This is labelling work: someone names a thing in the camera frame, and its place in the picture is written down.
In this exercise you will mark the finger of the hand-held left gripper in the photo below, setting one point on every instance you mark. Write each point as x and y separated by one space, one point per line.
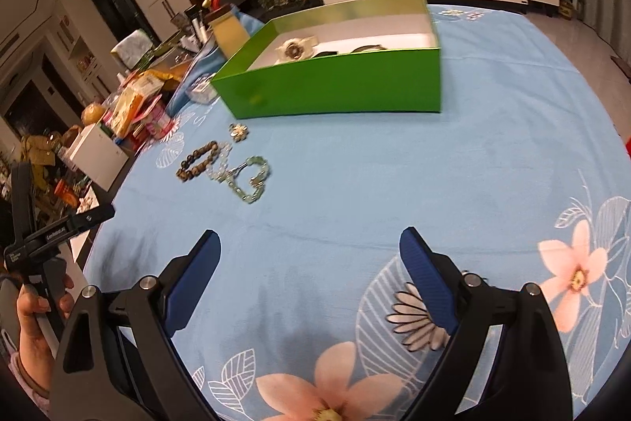
22 204
91 218

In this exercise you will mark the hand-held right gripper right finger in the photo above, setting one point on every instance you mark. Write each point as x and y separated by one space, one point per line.
426 283

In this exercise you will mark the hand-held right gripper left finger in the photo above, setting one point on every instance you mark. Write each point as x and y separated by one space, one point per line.
194 283

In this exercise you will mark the green cardboard box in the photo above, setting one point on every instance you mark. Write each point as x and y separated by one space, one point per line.
345 80

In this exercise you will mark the dark metal bangle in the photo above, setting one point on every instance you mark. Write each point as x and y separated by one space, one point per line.
369 48

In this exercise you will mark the white wrist watch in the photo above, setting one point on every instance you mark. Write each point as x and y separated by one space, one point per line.
283 52

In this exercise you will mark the black wrist watch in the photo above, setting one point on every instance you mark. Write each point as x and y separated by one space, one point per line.
325 53

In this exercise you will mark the person's left forearm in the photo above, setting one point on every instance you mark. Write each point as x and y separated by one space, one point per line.
19 381

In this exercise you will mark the person's left hand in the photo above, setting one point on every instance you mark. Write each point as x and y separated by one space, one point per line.
32 327

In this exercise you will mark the white cardboard box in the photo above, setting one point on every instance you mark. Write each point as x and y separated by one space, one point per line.
96 154

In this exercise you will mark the blue floral tablecloth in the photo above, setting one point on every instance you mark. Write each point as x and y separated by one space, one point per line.
443 184

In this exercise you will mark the yellow round fruit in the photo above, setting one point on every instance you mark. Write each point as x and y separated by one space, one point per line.
93 113

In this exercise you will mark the pink plastic cup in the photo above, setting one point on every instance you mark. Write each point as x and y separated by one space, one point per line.
157 117

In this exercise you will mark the flower brooch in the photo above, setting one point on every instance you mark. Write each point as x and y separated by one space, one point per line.
240 132

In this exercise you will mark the white marker pen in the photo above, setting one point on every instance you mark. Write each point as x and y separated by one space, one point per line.
199 29

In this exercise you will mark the yellow glass jar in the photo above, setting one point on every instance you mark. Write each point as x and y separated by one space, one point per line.
229 34

